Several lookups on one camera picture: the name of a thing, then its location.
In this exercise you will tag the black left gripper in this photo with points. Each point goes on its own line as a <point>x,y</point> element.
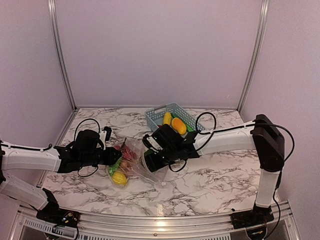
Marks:
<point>111,159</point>

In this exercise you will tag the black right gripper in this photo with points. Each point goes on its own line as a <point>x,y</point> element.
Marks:
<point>153,164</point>

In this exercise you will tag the clear zip top bag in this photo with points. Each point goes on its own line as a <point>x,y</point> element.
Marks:
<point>137,170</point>

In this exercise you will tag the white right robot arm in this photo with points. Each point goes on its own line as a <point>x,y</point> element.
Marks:
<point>166,146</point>

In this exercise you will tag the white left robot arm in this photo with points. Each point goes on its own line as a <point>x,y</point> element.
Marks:
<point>87,150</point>

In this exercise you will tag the green fake bitter gourd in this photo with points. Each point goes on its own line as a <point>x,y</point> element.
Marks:
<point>113,168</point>

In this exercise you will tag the red fake grape bunch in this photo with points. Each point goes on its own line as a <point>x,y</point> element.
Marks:
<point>128,156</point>

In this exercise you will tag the small yellow fake corn cob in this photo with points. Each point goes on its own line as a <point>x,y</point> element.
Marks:
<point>119,178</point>

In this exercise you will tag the light blue perforated plastic basket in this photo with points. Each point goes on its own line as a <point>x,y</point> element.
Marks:
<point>154,117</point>

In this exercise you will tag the aluminium front rail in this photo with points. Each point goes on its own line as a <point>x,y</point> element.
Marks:
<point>98,226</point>

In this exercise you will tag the left aluminium corner post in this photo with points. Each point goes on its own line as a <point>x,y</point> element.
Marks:
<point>59,52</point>

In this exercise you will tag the aluminium corner post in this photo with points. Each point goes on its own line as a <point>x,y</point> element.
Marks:
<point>260,33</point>
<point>59,52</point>

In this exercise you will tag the right aluminium corner post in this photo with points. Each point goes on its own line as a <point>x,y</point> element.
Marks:
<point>260,33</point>

